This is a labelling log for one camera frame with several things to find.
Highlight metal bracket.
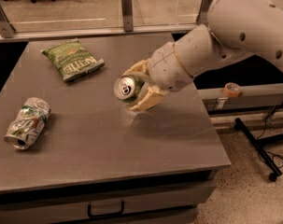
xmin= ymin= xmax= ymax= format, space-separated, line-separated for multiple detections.
xmin=0 ymin=5 xmax=16 ymax=38
xmin=196 ymin=0 xmax=213 ymax=24
xmin=121 ymin=0 xmax=134 ymax=32

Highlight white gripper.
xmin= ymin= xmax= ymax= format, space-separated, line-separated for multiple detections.
xmin=122 ymin=42 xmax=193 ymax=112

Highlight middle metal bracket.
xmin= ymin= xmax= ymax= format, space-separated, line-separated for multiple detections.
xmin=121 ymin=0 xmax=134 ymax=32

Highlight crushed white green can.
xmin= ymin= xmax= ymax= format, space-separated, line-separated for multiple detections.
xmin=4 ymin=97 xmax=50 ymax=150

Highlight right metal bracket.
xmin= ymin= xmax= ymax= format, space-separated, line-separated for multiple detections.
xmin=196 ymin=0 xmax=213 ymax=24

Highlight left metal bracket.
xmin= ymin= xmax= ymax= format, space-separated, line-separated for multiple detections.
xmin=0 ymin=5 xmax=16 ymax=38

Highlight orange tape roll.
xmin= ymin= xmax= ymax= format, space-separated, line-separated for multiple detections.
xmin=223 ymin=82 xmax=242 ymax=98

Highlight green jalapeno chip bag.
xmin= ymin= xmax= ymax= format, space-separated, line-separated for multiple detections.
xmin=41 ymin=38 xmax=105 ymax=82

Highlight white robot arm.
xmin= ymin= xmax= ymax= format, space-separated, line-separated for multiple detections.
xmin=114 ymin=0 xmax=283 ymax=111

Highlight grey drawer front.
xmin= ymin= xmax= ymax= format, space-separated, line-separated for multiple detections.
xmin=0 ymin=180 xmax=216 ymax=224

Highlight black cable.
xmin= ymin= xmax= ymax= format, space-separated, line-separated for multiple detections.
xmin=256 ymin=81 xmax=283 ymax=169

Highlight green soda can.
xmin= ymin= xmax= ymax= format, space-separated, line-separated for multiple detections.
xmin=114 ymin=75 xmax=144 ymax=103

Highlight black wheeled stand base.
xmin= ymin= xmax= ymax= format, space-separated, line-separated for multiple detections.
xmin=234 ymin=118 xmax=283 ymax=182

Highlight black drawer handle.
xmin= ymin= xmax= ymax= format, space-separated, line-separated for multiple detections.
xmin=87 ymin=201 xmax=125 ymax=219

